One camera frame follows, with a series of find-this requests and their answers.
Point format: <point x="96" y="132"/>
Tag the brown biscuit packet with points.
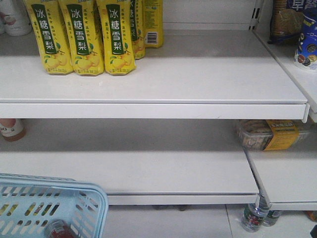
<point x="286" y="21"/>

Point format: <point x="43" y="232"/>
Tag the yellow pear drink carton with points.
<point x="118" y="49"/>
<point x="153" y="23"/>
<point x="84" y="32"/>
<point x="137" y="28"/>
<point x="51" y="35"/>

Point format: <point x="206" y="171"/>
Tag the clear water bottle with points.
<point x="272" y="217"/>
<point x="253" y="217"/>

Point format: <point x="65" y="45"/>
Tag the white peach drink bottle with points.
<point x="15" y="18"/>

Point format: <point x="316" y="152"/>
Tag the blue white snack cup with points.
<point x="306" y="52"/>

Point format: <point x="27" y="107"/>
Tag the red coca-cola can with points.
<point x="58" y="229"/>

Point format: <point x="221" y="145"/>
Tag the light blue plastic basket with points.
<point x="28" y="204"/>

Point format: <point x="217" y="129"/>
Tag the white metal shelf unit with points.
<point x="160" y="141"/>

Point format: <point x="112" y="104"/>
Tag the cookie tray yellow band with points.
<point x="269" y="135"/>

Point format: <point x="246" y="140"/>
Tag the orange labelled drink bottle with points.
<point x="12" y="129"/>

